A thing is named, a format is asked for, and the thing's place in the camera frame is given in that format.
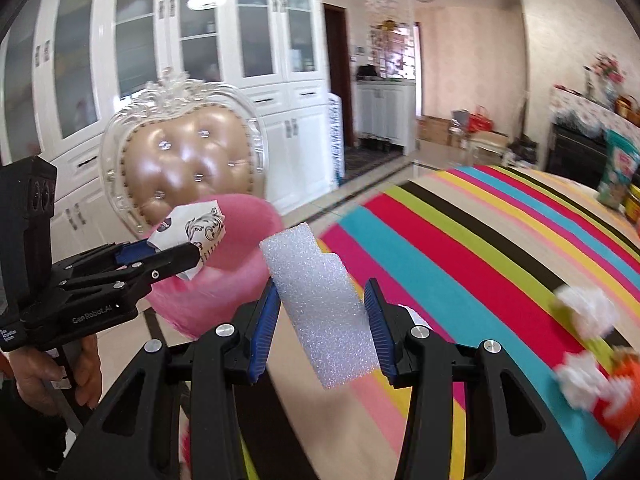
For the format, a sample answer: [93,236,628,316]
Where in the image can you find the pink flowers in vase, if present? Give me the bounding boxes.
[591,52,627,102]

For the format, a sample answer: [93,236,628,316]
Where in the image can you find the white black-patterned paper box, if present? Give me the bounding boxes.
[147,200,226,281]

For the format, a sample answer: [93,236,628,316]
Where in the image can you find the wall photo collage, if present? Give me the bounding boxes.
[369,20,417,82]

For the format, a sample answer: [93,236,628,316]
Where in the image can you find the tall white glass-door cabinet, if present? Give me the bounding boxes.
[0,0,333,281]

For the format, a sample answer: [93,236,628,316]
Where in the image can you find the striped colourful tablecloth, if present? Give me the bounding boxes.
[240,165,640,480]

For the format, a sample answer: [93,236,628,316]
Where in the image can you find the dark wooden door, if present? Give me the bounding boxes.
[322,2,356,149]

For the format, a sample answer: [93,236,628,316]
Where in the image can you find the ornate white beige-leather chair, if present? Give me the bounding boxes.
[99,67,271,241]

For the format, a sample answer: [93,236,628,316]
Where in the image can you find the pink bin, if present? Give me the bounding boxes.
[145,192,286,341]

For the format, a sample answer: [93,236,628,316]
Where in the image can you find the cardboard box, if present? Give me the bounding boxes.
[417,115,454,146]

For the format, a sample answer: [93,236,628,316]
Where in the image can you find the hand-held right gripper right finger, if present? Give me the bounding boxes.
[363,278,586,480]

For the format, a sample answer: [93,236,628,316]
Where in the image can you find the yellow woven basket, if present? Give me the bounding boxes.
[615,95,640,127]

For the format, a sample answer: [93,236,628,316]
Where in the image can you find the white lattice stand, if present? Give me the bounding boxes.
[327,92,347,184]

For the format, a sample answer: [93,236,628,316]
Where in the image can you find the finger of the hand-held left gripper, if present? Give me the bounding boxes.
[54,239,159,282]
[60,243,201,311]

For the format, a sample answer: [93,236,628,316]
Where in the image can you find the red bag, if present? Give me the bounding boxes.
[467,106,494,134]

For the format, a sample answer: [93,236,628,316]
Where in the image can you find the crumpled white tissue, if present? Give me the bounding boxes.
[554,285,621,339]
[556,351,613,412]

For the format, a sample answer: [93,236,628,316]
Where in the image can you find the dark sideboard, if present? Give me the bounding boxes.
[544,122,609,189]

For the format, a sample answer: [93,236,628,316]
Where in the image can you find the white lace cloth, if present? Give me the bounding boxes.
[550,85,640,142]

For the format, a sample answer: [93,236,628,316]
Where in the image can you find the teal snack bag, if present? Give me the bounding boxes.
[597,130,640,209]

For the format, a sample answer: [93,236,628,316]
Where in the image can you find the yellow red-label container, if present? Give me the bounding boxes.
[624,185,640,224]

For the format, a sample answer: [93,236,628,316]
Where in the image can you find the white foam block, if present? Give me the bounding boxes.
[260,227,381,391]

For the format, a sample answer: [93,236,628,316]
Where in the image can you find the person's left hand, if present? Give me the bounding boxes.
[10,335,102,417]

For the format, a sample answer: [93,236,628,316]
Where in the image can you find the low white cabinet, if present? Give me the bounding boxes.
[356,80,417,157]

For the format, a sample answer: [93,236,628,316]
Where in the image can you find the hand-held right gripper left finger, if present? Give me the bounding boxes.
[57,277,282,480]

